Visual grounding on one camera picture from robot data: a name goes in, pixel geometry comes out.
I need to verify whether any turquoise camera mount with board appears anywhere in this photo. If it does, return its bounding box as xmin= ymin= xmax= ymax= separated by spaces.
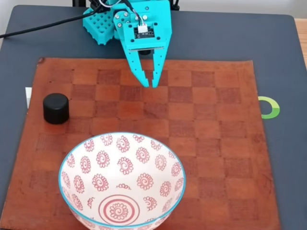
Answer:
xmin=123 ymin=22 xmax=161 ymax=56

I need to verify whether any black cylinder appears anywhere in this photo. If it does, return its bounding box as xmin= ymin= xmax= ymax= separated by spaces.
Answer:
xmin=43 ymin=92 xmax=71 ymax=125

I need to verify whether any thick black cable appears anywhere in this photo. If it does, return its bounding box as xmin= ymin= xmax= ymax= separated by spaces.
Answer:
xmin=0 ymin=4 xmax=106 ymax=39

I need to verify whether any thin black camera cable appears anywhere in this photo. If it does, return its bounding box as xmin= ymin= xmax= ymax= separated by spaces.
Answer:
xmin=123 ymin=0 xmax=147 ymax=33

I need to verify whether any white bowl with red flowers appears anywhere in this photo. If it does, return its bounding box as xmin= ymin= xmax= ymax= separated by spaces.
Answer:
xmin=58 ymin=132 xmax=187 ymax=230

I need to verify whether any green ring sticker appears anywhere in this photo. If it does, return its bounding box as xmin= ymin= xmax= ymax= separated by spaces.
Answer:
xmin=258 ymin=96 xmax=281 ymax=120

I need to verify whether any brown leather chessboard mat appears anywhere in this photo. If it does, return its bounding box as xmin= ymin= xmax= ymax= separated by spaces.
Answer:
xmin=0 ymin=57 xmax=282 ymax=230

